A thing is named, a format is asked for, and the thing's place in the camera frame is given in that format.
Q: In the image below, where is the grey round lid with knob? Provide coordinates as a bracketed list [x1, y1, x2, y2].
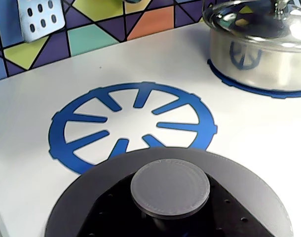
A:
[43, 147, 295, 237]

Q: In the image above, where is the blue burner decal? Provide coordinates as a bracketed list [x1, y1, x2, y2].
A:
[206, 58, 301, 99]
[48, 81, 218, 175]

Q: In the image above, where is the blue toy kitchen unit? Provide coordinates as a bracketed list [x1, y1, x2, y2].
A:
[0, 0, 301, 237]

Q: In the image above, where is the metal slotted spatula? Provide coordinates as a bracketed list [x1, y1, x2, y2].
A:
[18, 0, 66, 42]

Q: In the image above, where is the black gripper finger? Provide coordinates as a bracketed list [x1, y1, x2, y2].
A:
[189, 182, 267, 237]
[66, 177, 144, 237]

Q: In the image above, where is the shiny steel pot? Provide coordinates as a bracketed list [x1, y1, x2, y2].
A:
[207, 27, 301, 92]

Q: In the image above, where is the glass steel pot lid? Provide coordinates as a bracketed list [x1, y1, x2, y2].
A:
[202, 0, 301, 47]

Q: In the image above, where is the colourful tile backsplash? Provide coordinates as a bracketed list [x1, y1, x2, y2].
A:
[0, 0, 215, 83]

